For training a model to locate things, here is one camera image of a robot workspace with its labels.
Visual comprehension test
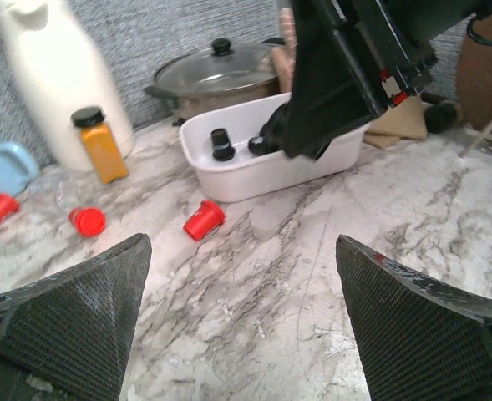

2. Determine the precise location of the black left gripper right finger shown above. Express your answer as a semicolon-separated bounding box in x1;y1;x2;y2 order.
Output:
336;235;492;400

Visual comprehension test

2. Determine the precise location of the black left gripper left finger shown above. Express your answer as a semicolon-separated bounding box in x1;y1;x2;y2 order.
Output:
0;233;152;400

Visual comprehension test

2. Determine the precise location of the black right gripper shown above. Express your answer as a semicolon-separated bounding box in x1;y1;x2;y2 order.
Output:
261;1;492;160

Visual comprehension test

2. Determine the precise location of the black capsule cluster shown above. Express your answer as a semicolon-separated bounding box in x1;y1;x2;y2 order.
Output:
210;129;236;162
248;136;278;156

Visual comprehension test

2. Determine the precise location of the black capsule cluster top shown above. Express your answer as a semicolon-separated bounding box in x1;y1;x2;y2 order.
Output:
210;129;236;162

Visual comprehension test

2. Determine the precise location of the white plastic storage basket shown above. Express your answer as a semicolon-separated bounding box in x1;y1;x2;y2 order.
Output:
179;93;369;203

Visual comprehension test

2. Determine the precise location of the tan cardboard sheet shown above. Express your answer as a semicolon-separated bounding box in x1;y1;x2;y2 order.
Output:
363;97;428;149

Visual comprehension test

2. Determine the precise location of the pink striped towel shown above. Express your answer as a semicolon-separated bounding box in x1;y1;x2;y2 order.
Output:
271;7;297;93

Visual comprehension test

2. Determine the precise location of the steel pot with glass lid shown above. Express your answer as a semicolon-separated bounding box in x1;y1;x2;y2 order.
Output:
144;37;285;121

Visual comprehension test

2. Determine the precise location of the blue mug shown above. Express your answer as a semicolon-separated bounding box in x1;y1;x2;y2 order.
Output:
0;141;39;197

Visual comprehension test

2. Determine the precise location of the orange spice bottle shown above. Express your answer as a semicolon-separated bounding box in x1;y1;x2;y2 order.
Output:
71;106;129;185

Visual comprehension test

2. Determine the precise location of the white thermos jug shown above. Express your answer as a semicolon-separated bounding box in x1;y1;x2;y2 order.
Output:
0;1;134;171

